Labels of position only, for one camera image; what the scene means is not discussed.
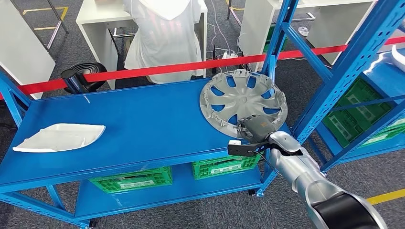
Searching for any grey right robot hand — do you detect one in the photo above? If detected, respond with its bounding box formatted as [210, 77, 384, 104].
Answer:
[237, 114, 280, 143]

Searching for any silver wheel hubcap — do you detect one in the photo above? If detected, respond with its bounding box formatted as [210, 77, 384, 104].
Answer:
[199, 69, 289, 139]

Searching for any blue metal shelf rack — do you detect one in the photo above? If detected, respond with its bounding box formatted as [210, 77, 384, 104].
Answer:
[0, 0, 405, 229]
[316, 47, 405, 173]

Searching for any white plastic car part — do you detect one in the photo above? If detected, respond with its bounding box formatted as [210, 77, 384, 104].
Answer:
[12, 123, 107, 154]
[392, 45, 405, 73]

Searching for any white desk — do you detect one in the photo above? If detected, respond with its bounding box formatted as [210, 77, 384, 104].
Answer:
[75, 0, 209, 91]
[238, 0, 378, 73]

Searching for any red barrier belt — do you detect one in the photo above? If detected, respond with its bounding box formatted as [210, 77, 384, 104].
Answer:
[0, 36, 405, 101]

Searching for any white board panel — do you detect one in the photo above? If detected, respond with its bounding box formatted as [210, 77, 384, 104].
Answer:
[0, 0, 56, 100]

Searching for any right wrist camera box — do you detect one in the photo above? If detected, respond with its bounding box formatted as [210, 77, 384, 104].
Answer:
[227, 140, 272, 158]

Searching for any black stanchion post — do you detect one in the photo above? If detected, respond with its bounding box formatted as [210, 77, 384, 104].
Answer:
[60, 62, 108, 95]

